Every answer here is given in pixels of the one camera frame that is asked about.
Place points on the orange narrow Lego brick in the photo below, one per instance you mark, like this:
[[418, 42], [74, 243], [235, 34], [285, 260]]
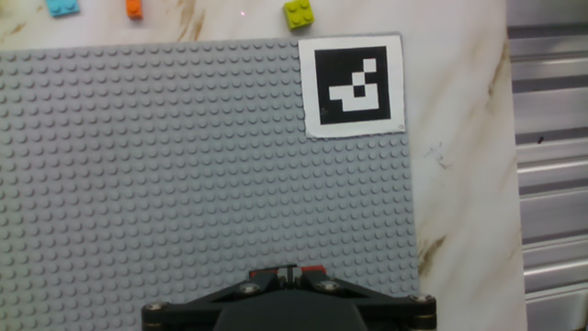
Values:
[[134, 8]]

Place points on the cyan Lego brick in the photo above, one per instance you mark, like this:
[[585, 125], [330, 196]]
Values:
[[63, 7]]

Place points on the lime Lego brick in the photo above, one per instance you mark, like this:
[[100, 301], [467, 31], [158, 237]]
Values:
[[299, 14]]

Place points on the black white fiducial marker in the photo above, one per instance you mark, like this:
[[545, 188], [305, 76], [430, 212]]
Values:
[[352, 86]]

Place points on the red Lego brick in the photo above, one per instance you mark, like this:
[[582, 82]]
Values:
[[313, 269]]

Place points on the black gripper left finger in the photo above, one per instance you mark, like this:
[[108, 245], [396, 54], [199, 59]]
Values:
[[193, 310]]

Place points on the grey Lego baseplate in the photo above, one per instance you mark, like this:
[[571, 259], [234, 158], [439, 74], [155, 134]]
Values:
[[161, 174]]

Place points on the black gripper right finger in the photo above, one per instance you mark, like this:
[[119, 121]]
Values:
[[390, 308]]

